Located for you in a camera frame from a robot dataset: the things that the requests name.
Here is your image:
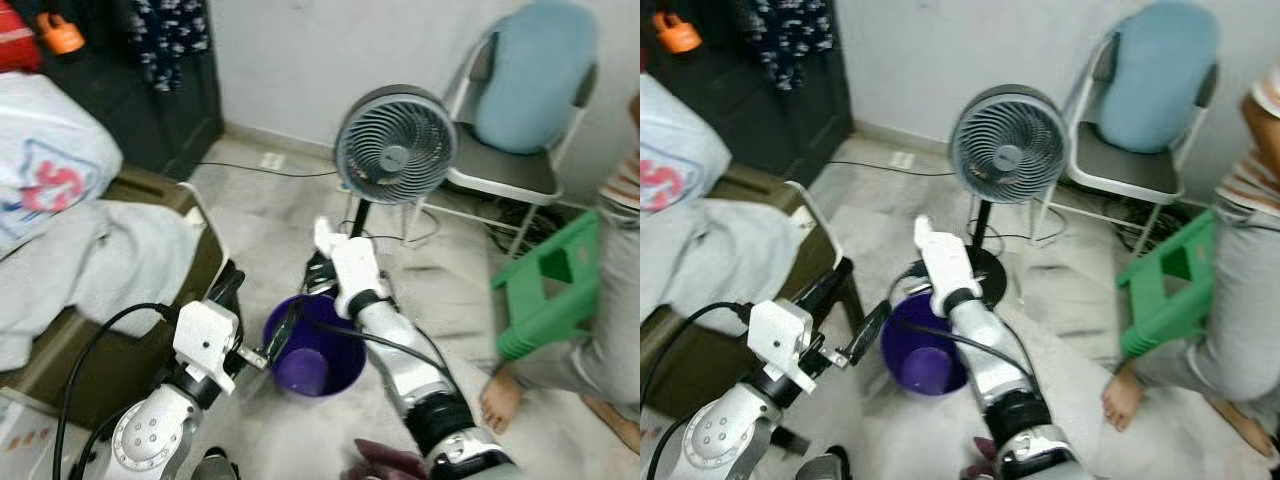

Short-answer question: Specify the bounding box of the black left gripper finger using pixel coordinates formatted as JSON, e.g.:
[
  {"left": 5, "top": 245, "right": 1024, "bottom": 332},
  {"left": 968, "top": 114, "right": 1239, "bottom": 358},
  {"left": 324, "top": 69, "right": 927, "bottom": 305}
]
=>
[
  {"left": 795, "top": 257, "right": 856, "bottom": 323},
  {"left": 845, "top": 299, "right": 893, "bottom": 365},
  {"left": 204, "top": 260, "right": 247, "bottom": 313},
  {"left": 262, "top": 297, "right": 306, "bottom": 361}
]

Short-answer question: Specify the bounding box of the olive brown storage box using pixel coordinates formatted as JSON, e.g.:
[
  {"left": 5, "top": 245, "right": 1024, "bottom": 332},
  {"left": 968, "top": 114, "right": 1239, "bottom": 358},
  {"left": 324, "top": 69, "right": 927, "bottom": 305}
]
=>
[
  {"left": 640, "top": 165, "right": 866, "bottom": 421},
  {"left": 0, "top": 168, "right": 246, "bottom": 431}
]

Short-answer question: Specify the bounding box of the purple plastic bucket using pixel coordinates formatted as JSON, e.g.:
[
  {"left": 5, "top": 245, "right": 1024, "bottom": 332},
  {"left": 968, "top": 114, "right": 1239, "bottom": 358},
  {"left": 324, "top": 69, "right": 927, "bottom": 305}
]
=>
[
  {"left": 880, "top": 290, "right": 969, "bottom": 398},
  {"left": 262, "top": 293, "right": 368, "bottom": 399}
]

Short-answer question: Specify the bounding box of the light grey towel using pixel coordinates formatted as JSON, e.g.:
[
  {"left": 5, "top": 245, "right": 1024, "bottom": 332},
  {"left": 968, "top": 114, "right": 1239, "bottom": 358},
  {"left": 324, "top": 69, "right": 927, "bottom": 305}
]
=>
[
  {"left": 0, "top": 200, "right": 201, "bottom": 371},
  {"left": 640, "top": 198, "right": 806, "bottom": 351}
]

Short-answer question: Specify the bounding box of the grey round standing fan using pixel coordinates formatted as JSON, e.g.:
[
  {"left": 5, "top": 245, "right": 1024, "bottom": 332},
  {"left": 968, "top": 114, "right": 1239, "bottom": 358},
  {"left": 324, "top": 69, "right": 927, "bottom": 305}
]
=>
[
  {"left": 948, "top": 84, "right": 1071, "bottom": 309},
  {"left": 333, "top": 84, "right": 459, "bottom": 301}
]

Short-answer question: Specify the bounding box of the dark red cloth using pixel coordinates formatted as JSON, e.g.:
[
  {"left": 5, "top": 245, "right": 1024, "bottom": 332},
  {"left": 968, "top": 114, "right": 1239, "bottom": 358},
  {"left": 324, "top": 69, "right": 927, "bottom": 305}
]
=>
[{"left": 340, "top": 438, "right": 431, "bottom": 480}]

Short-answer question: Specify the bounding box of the black cabinet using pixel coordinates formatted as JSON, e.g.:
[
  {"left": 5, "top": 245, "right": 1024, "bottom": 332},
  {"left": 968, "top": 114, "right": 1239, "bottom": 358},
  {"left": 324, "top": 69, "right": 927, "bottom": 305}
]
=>
[
  {"left": 0, "top": 0, "right": 226, "bottom": 181},
  {"left": 640, "top": 0, "right": 856, "bottom": 186}
]

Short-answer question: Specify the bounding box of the white metal chair grey seat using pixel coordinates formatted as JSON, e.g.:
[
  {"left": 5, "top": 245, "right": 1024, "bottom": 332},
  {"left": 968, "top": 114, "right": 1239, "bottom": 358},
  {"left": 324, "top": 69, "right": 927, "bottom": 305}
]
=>
[
  {"left": 1030, "top": 30, "right": 1221, "bottom": 261},
  {"left": 415, "top": 25, "right": 601, "bottom": 261}
]

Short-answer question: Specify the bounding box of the white bag with red print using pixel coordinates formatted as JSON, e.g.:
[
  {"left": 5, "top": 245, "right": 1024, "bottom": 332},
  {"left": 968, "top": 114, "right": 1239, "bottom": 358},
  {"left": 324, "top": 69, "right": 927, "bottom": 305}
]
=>
[
  {"left": 640, "top": 72, "right": 733, "bottom": 216},
  {"left": 0, "top": 70, "right": 123, "bottom": 256}
]

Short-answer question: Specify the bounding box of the green plastic stool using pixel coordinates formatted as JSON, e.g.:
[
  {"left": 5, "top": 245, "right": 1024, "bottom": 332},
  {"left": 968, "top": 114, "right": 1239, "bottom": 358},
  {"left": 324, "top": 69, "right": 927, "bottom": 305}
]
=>
[
  {"left": 1117, "top": 208, "right": 1216, "bottom": 359},
  {"left": 490, "top": 208, "right": 604, "bottom": 361}
]

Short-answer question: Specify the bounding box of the barefoot person in grey trousers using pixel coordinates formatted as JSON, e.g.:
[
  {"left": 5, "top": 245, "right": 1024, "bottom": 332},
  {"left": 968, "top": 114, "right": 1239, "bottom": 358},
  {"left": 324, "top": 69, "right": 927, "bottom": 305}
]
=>
[
  {"left": 1100, "top": 65, "right": 1280, "bottom": 461},
  {"left": 478, "top": 95, "right": 641, "bottom": 456}
]

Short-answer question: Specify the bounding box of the white carton with orange print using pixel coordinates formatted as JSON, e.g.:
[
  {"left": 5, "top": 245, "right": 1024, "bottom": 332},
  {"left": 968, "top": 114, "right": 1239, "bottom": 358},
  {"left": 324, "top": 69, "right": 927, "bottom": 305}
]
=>
[{"left": 0, "top": 388, "right": 61, "bottom": 480}]

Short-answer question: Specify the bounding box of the dark floral hanging garment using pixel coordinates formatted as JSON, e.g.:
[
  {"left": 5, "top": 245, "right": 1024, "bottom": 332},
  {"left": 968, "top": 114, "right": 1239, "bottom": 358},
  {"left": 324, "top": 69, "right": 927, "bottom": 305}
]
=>
[
  {"left": 752, "top": 0, "right": 833, "bottom": 93},
  {"left": 128, "top": 0, "right": 209, "bottom": 93}
]

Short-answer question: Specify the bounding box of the light blue cushion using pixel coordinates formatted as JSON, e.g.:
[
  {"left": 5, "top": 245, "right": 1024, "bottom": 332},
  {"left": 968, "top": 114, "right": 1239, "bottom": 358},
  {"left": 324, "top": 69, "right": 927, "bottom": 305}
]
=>
[
  {"left": 473, "top": 0, "right": 599, "bottom": 154},
  {"left": 1100, "top": 0, "right": 1219, "bottom": 153}
]

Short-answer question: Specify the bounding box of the orange plastic container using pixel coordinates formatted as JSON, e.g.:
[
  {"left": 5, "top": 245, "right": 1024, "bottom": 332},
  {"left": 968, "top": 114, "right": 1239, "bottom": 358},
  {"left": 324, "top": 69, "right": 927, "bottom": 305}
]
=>
[
  {"left": 38, "top": 12, "right": 86, "bottom": 56},
  {"left": 655, "top": 12, "right": 704, "bottom": 54}
]

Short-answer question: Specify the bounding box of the red white striped cloth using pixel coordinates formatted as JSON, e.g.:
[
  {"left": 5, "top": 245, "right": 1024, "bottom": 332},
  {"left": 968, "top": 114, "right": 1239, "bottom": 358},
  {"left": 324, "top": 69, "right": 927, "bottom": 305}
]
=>
[{"left": 0, "top": 0, "right": 41, "bottom": 73}]

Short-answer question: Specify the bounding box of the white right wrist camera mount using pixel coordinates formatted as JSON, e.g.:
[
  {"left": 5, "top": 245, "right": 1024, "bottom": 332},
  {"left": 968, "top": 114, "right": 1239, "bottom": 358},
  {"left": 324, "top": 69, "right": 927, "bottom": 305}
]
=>
[
  {"left": 315, "top": 218, "right": 381, "bottom": 319},
  {"left": 913, "top": 215, "right": 983, "bottom": 316}
]

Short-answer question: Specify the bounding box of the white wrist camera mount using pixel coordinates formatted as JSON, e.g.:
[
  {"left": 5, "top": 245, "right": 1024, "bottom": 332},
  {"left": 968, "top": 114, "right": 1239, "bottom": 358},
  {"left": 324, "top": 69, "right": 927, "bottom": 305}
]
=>
[
  {"left": 172, "top": 300, "right": 241, "bottom": 393},
  {"left": 748, "top": 300, "right": 813, "bottom": 393},
  {"left": 913, "top": 215, "right": 983, "bottom": 316},
  {"left": 315, "top": 218, "right": 381, "bottom": 319}
]

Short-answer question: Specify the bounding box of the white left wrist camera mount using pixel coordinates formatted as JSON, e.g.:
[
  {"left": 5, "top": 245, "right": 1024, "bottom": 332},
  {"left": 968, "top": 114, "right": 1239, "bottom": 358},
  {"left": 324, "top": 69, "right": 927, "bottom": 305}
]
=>
[
  {"left": 748, "top": 300, "right": 813, "bottom": 393},
  {"left": 172, "top": 300, "right": 241, "bottom": 393}
]

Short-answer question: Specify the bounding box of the black left wrist camera cable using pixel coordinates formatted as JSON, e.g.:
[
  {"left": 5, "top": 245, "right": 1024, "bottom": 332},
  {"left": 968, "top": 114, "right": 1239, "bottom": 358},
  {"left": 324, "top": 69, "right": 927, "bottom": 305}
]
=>
[
  {"left": 640, "top": 300, "right": 753, "bottom": 416},
  {"left": 50, "top": 302, "right": 181, "bottom": 480}
]

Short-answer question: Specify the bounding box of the thin black floor cable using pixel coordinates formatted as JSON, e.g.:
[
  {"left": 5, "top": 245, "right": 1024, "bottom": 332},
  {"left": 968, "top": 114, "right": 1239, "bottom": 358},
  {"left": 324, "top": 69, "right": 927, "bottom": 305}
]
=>
[
  {"left": 825, "top": 160, "right": 956, "bottom": 177},
  {"left": 195, "top": 160, "right": 341, "bottom": 179}
]

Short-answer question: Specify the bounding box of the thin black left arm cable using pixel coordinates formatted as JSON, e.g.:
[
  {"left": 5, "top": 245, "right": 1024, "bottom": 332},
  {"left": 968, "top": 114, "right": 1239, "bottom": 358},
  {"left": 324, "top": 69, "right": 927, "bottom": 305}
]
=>
[
  {"left": 75, "top": 413, "right": 129, "bottom": 480},
  {"left": 648, "top": 413, "right": 693, "bottom": 480}
]

